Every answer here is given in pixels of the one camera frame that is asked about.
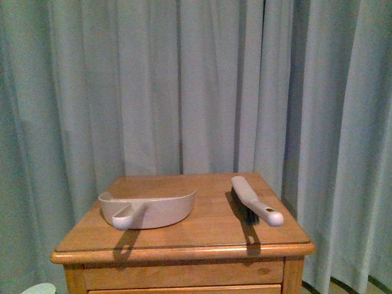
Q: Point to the beige hand brush black bristles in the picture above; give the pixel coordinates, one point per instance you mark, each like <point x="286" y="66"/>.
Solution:
<point x="253" y="208"/>

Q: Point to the beige plastic dustpan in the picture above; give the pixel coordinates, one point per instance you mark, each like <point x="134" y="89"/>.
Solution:
<point x="145" y="213"/>

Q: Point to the grey-green curtain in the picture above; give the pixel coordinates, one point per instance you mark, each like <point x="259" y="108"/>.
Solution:
<point x="297" y="91"/>

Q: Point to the pale round object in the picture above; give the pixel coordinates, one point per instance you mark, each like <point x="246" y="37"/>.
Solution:
<point x="42" y="288"/>

